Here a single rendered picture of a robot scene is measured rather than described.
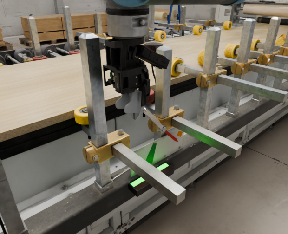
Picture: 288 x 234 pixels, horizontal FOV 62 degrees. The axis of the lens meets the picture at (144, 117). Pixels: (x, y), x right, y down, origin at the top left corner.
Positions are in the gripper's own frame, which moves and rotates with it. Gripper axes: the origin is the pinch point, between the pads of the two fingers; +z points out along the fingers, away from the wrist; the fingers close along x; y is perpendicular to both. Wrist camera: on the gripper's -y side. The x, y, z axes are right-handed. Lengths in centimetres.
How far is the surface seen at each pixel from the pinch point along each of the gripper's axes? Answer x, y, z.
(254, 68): -3, -70, 2
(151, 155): -5.2, -10.5, 21.6
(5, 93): -57, 19, 6
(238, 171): -18, -117, 96
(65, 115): -25.7, 9.3, 7.5
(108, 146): -5.3, 6.3, 10.1
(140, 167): 7.4, 5.0, 10.6
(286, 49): -6, -113, 0
